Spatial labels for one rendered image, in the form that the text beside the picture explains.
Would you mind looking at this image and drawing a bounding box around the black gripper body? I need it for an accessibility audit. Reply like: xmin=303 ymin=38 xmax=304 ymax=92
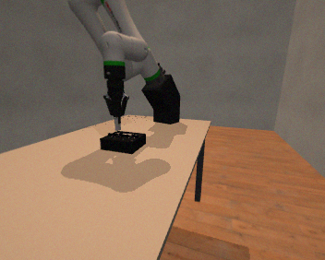
xmin=107 ymin=80 xmax=125 ymax=100

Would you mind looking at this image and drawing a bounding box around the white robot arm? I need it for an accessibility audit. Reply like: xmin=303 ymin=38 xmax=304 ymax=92
xmin=68 ymin=0 xmax=165 ymax=89

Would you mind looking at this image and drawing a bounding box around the black lighting desk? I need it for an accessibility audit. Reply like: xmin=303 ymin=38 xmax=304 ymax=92
xmin=100 ymin=131 xmax=146 ymax=154

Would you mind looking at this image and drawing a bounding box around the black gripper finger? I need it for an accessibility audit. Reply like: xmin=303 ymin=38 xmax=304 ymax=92
xmin=115 ymin=93 xmax=129 ymax=131
xmin=103 ymin=93 xmax=116 ymax=131

